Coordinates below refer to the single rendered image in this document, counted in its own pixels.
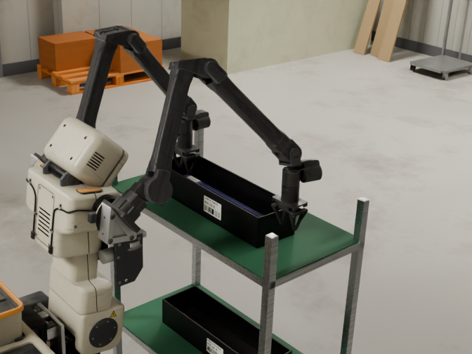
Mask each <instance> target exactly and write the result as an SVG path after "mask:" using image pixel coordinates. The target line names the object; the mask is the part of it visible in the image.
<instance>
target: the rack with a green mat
mask: <svg viewBox="0 0 472 354"><path fill-rule="evenodd" d="M194 145H195V146H197V147H199V152H195V153H196V154H199V155H200V156H202V157H204V129H200V130H197V131H195V132H194ZM144 175H145V174H143V175H140V176H136V177H133V178H128V179H126V180H122V181H118V177H116V178H115V179H114V181H113V182H112V184H111V185H110V186H111V187H113V188H114V189H116V190H117V192H118V196H119V195H120V196H122V195H123V194H124V193H125V192H126V191H127V189H129V188H130V187H131V186H132V185H133V184H134V183H135V182H138V181H139V179H140V178H141V177H143V176H144ZM145 203H146V204H147V206H146V207H145V208H144V210H142V211H141V212H142V213H144V214H145V215H147V216H149V217H150V218H152V219H153V220H155V221H156V222H158V223H160V224H162V225H163V226H165V227H166V228H168V229H170V230H171V231H173V232H175V233H176V234H177V235H180V236H181V237H182V238H184V239H186V240H187V241H189V242H191V243H192V284H190V285H188V286H186V287H183V288H181V289H178V290H176V291H173V292H171V293H169V294H166V295H163V296H160V297H159V298H157V299H154V300H151V301H148V302H147V303H144V304H142V305H139V306H136V307H135V308H132V309H130V310H127V311H124V321H123V327H122V331H123V332H124V333H125V334H127V335H128V336H129V337H131V338H132V339H133V340H134V341H135V342H136V343H138V344H139V345H140V346H141V347H143V348H144V349H145V350H146V351H147V352H148V353H149V354H203V353H202V352H201V351H200V350H198V349H197V348H195V347H194V346H193V345H192V344H191V343H189V342H188V341H186V340H185V339H184V338H183V337H181V336H180V335H179V334H177V333H176V332H175V331H174V330H172V329H171V328H169V327H168V326H167V325H165V324H164V323H163V322H162V299H164V298H166V297H168V296H171V295H173V294H176V293H178V292H180V291H183V290H185V289H188V288H191V287H193V286H195V285H196V286H197V287H199V288H200V289H201V290H203V291H205V292H206V293H207V294H209V295H210V296H212V297H214V298H215V299H216V300H218V301H220V302H221V303H222V304H223V305H225V306H227V307H228V308H229V309H231V310H233V311H234V312H236V313H237V314H238V315H240V316H242V317H243V318H244V319H245V320H247V321H249V322H250V323H252V324H253V325H255V326H256V327H258V328H259V329H260V330H259V343H258V354H270V352H271V342H272V337H273V338H274V339H275V340H277V341H279V342H280V343H281V344H283V345H284V346H286V347H287V348H289V349H290V350H292V354H303V353H302V352H301V351H299V350H297V349H296V348H295V347H293V346H291V345H290V344H288V343H287V342H286V341H284V340H282V339H281V338H280V337H278V336H276V335H275V334H273V333H272V331H273V311H274V300H275V288H276V287H278V286H280V285H282V284H284V283H286V282H289V281H291V280H293V279H296V278H298V277H300V276H302V275H305V274H306V273H309V272H311V271H313V270H315V269H317V268H320V267H322V266H324V265H327V264H328V263H331V262H332V261H335V260H337V259H339V258H342V257H344V256H346V255H348V254H351V259H350V271H349V278H348V290H347V296H346V308H345V315H344V321H343V334H342V340H341V352H340V354H351V351H352V345H353V334H354V327H355V316H356V310H357V304H358V292H359V286H360V276H361V269H362V258H363V251H364V246H365V234H366V228H367V217H368V211H369V199H367V198H365V197H361V198H359V199H358V203H357V209H356V215H355V227H354V234H351V233H349V232H347V231H345V230H343V229H341V228H339V227H337V226H335V225H333V224H331V223H329V222H327V221H324V220H322V219H321V218H318V217H317V216H314V215H312V214H310V213H308V212H307V214H306V215H305V216H304V218H303V219H302V221H301V222H300V224H299V227H298V229H297V230H295V231H294V235H291V236H289V237H286V238H284V239H281V240H279V236H278V235H276V234H274V233H270V234H267V235H266V236H265V246H263V247H260V248H257V249H256V248H255V247H253V246H251V245H250V244H248V243H246V242H245V241H243V240H241V239H240V238H238V237H236V236H234V235H233V234H231V233H230V232H228V231H227V230H224V229H223V228H221V227H220V226H218V225H216V224H215V223H213V222H211V221H210V220H208V219H206V218H205V217H203V216H201V215H199V214H198V213H196V212H195V211H193V210H192V209H189V208H188V207H186V206H185V205H183V204H181V203H180V202H178V201H176V200H175V199H173V198H170V200H169V201H168V202H166V203H163V206H161V205H158V204H154V203H152V202H145ZM201 250H204V251H205V252H206V253H208V254H210V255H212V256H213V257H215V258H217V259H218V260H219V261H221V262H223V263H224V264H226V265H227V266H230V267H231V268H232V269H234V270H236V271H237V272H239V273H241V274H242V275H244V276H245V277H247V278H249V279H250V280H252V281H254V282H255V283H256V284H259V285H260V286H262V296H261V319H260V324H259V323H257V322H255V321H254V320H252V319H251V318H250V317H248V316H246V315H245V314H244V313H242V312H241V311H239V310H238V309H236V308H235V307H233V306H232V305H230V304H229V303H227V302H226V301H224V300H223V299H221V298H220V297H218V296H217V295H215V294H214V293H212V292H211V291H209V290H208V289H206V288H205V287H203V286H202V285H201V284H200V282H201ZM110 280H111V283H112V284H113V292H112V295H113V296H114V297H115V298H116V299H117V300H119V301H120V302H121V287H117V288H116V287H115V264H114V261H112V262H110Z"/></svg>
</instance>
